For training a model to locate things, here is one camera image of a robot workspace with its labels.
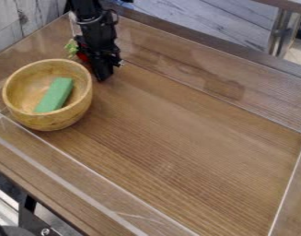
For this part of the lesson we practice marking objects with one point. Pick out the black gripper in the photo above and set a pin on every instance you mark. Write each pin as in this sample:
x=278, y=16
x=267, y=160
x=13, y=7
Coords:
x=102, y=65

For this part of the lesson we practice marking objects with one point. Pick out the red fruit with green leaf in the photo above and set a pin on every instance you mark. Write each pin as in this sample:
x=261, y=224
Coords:
x=74, y=50

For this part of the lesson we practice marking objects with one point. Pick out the wooden bowl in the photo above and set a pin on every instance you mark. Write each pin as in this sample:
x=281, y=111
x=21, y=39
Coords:
x=26, y=86

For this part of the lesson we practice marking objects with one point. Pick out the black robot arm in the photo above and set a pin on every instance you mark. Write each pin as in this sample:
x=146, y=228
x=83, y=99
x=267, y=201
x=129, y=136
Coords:
x=97, y=42

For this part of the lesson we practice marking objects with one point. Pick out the green rectangular block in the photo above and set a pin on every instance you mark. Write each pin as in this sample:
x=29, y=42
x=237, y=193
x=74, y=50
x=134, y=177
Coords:
x=55, y=95

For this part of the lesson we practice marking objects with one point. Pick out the metal table leg background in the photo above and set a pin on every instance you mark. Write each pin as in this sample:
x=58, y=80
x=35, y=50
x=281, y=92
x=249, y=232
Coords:
x=283, y=33

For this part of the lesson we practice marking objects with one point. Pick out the clear acrylic corner bracket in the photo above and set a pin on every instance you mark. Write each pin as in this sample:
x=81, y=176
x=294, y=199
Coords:
x=75, y=26

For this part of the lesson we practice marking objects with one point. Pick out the clear acrylic tray wall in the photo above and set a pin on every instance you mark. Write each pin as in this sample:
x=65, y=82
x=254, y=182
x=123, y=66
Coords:
x=94, y=204

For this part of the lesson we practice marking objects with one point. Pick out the black table leg bracket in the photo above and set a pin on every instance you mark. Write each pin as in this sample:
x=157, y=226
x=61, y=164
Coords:
x=30, y=221

